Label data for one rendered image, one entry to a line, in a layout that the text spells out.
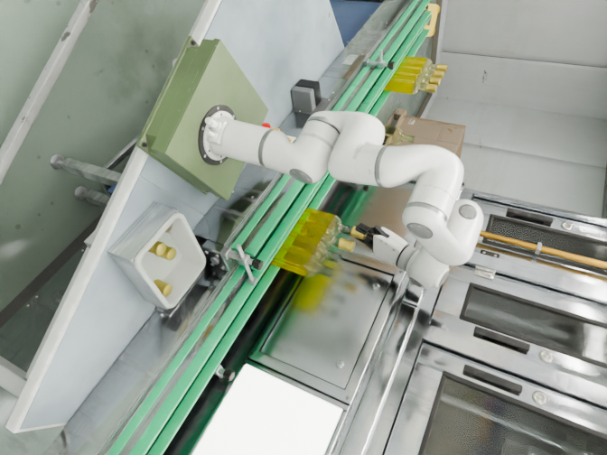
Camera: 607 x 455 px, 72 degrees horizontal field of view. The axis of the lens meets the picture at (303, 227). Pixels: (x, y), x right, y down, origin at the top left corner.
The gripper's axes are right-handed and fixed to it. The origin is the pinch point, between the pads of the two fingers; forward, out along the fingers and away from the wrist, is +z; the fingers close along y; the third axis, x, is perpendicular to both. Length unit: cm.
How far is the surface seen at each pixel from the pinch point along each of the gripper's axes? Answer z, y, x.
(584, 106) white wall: 43, -285, -581
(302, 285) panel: 9.2, -13.0, 21.3
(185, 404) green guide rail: 3, -4, 71
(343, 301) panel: -5.3, -12.9, 17.4
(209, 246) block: 23.6, 14.9, 39.3
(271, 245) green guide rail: 16.0, 6.0, 24.1
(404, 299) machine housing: -19.7, -13.1, 5.2
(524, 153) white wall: 73, -303, -460
